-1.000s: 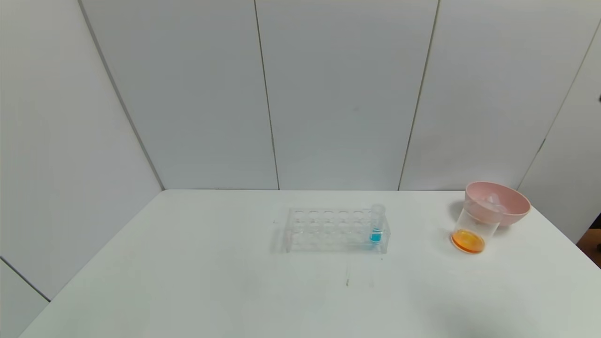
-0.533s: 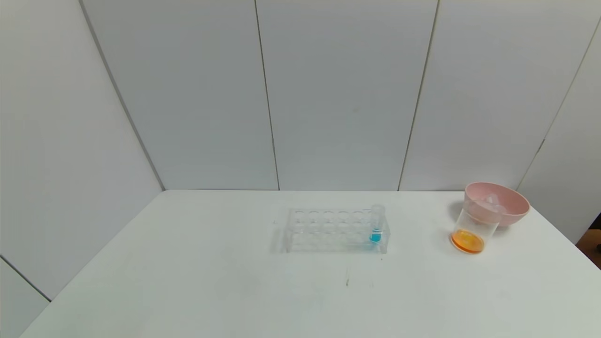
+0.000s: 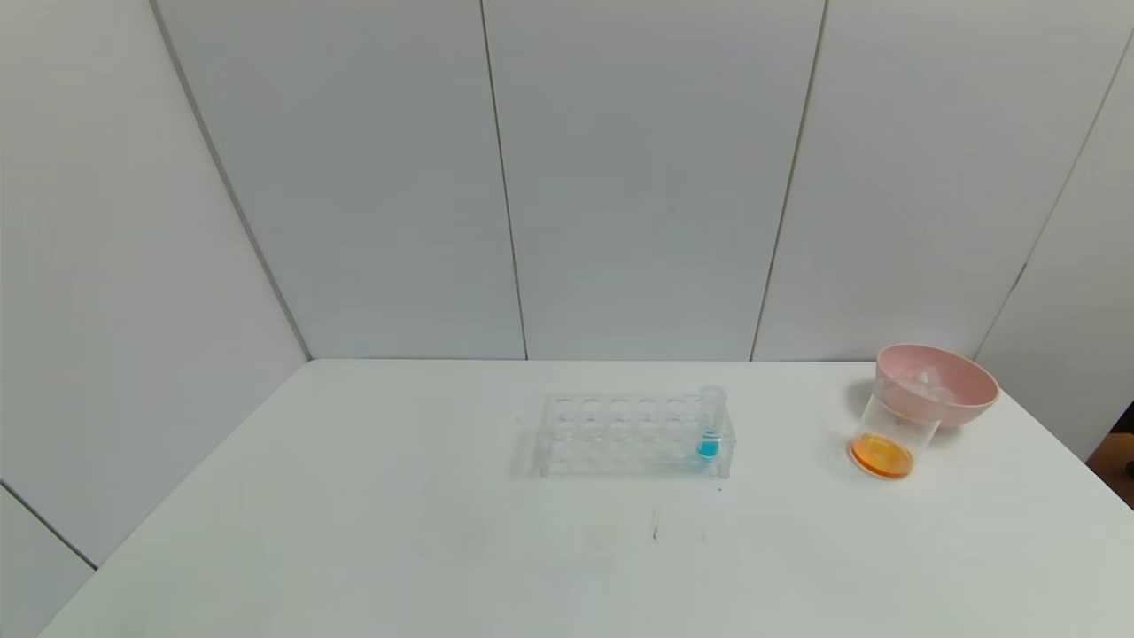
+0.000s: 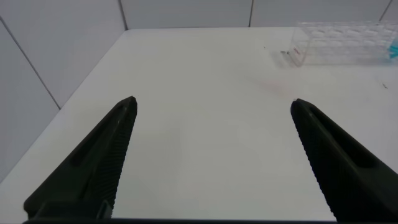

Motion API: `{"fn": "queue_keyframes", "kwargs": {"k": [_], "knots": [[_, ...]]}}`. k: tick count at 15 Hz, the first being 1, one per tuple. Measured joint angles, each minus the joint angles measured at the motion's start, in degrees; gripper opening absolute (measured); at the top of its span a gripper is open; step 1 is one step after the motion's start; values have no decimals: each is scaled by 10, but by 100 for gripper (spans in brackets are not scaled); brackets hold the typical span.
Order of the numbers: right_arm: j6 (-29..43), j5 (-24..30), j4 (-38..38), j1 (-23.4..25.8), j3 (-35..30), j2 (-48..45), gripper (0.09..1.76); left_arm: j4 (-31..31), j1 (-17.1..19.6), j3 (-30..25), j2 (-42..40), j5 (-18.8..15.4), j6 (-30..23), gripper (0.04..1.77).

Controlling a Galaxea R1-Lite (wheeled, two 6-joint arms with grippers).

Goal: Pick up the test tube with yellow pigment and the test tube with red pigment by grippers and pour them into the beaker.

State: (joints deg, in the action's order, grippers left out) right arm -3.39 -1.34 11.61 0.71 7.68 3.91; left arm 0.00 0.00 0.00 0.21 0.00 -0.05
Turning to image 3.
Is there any test tube with blue pigment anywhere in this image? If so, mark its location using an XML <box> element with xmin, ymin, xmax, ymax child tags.
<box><xmin>697</xmin><ymin>385</ymin><xmax>729</xmax><ymax>460</ymax></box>

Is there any pink plastic bowl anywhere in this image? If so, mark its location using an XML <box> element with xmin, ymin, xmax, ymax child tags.
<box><xmin>874</xmin><ymin>344</ymin><xmax>1001</xmax><ymax>430</ymax></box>

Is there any clear acrylic test tube rack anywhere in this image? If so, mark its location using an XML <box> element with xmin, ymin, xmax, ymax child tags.
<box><xmin>537</xmin><ymin>390</ymin><xmax>737</xmax><ymax>480</ymax></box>

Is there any clear plastic measuring beaker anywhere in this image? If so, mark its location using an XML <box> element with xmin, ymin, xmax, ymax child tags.
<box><xmin>848</xmin><ymin>377</ymin><xmax>943</xmax><ymax>481</ymax></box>

